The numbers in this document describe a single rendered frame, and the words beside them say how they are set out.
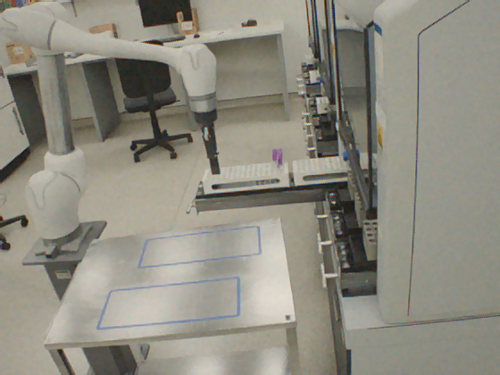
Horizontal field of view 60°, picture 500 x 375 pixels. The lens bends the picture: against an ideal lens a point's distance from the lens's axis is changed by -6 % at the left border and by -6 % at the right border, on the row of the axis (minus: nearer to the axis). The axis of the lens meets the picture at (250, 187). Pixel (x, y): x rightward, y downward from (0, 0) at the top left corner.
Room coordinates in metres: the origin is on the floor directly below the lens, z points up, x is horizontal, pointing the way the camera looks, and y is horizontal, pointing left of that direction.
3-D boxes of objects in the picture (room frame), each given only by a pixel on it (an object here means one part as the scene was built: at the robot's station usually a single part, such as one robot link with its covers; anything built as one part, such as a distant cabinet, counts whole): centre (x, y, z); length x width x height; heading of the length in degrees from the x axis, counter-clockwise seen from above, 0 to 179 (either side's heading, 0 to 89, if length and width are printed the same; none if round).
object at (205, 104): (1.46, 0.11, 1.13); 0.09 x 0.09 x 0.06
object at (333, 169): (1.41, -0.30, 0.83); 0.30 x 0.10 x 0.06; 83
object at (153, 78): (4.02, 0.76, 0.52); 0.64 x 0.60 x 1.05; 13
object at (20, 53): (5.12, 2.30, 1.03); 0.22 x 0.19 x 0.25; 83
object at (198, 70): (1.48, 0.11, 1.24); 0.13 x 0.11 x 0.16; 179
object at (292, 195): (1.43, -0.13, 0.78); 0.73 x 0.14 x 0.09; 83
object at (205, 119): (1.46, 0.11, 1.06); 0.08 x 0.07 x 0.09; 173
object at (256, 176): (1.45, 0.01, 0.83); 0.30 x 0.10 x 0.06; 83
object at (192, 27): (4.87, 0.37, 1.02); 0.22 x 0.17 x 0.24; 173
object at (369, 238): (0.95, -0.28, 0.85); 0.12 x 0.02 x 0.06; 172
